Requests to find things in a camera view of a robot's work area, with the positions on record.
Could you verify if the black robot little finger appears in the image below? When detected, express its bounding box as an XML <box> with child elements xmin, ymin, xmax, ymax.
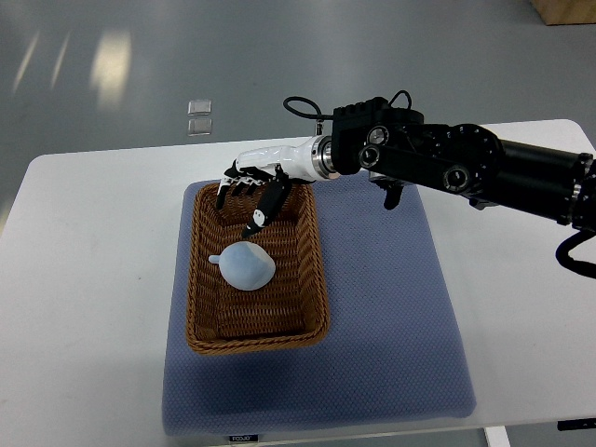
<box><xmin>215</xmin><ymin>162</ymin><xmax>240</xmax><ymax>210</ymax></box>

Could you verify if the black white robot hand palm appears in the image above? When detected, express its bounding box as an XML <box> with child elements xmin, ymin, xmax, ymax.
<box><xmin>234</xmin><ymin>138</ymin><xmax>326</xmax><ymax>182</ymax></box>

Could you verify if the light blue plush toy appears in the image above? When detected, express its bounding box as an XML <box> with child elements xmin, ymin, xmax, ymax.
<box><xmin>208</xmin><ymin>241</ymin><xmax>276</xmax><ymax>291</ymax></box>

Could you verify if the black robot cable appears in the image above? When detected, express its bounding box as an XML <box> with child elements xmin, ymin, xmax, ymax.
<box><xmin>554</xmin><ymin>230</ymin><xmax>596</xmax><ymax>278</ymax></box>

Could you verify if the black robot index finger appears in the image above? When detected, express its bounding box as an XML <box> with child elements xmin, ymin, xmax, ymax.
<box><xmin>246</xmin><ymin>169</ymin><xmax>275</xmax><ymax>195</ymax></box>

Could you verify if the white table leg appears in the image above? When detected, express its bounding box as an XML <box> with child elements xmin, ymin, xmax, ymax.
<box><xmin>483</xmin><ymin>426</ymin><xmax>511</xmax><ymax>447</ymax></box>

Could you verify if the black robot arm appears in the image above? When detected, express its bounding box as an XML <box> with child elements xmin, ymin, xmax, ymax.
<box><xmin>216</xmin><ymin>97</ymin><xmax>595</xmax><ymax>241</ymax></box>

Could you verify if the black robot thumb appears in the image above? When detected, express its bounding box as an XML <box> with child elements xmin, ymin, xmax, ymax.
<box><xmin>241</xmin><ymin>171</ymin><xmax>291</xmax><ymax>238</ymax></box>

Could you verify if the lower metal floor plate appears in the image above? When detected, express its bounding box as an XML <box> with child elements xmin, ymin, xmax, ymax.
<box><xmin>187</xmin><ymin>117</ymin><xmax>212</xmax><ymax>136</ymax></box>

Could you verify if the brown wicker basket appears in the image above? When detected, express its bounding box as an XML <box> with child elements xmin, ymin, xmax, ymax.
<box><xmin>185</xmin><ymin>183</ymin><xmax>330</xmax><ymax>356</ymax></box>

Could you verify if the upper metal floor plate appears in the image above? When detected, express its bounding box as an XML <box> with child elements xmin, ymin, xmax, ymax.
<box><xmin>187</xmin><ymin>99</ymin><xmax>212</xmax><ymax>115</ymax></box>

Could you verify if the metal floor plate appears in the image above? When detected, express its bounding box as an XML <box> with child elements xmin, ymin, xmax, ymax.
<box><xmin>187</xmin><ymin>99</ymin><xmax>212</xmax><ymax>115</ymax></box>
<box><xmin>187</xmin><ymin>117</ymin><xmax>212</xmax><ymax>136</ymax></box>

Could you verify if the blue quilted mat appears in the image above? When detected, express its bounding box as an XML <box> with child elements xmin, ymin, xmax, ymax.
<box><xmin>162</xmin><ymin>173</ymin><xmax>476</xmax><ymax>437</ymax></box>

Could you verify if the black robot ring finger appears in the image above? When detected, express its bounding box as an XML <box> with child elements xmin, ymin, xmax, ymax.
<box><xmin>223</xmin><ymin>165</ymin><xmax>250</xmax><ymax>196</ymax></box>

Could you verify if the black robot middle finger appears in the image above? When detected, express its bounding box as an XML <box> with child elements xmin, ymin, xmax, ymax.
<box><xmin>234</xmin><ymin>168</ymin><xmax>254</xmax><ymax>195</ymax></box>

